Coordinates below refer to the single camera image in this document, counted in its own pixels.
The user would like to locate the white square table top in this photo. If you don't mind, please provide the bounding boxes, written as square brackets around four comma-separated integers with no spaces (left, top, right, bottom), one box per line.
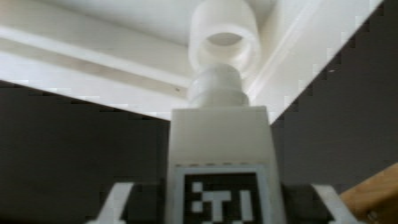
[0,0,384,118]

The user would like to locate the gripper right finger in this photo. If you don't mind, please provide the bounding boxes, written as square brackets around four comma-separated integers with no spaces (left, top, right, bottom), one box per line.
[313,184,364,224]

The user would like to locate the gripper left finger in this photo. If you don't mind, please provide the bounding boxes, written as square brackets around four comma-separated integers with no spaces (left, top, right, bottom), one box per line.
[85,182,135,224]

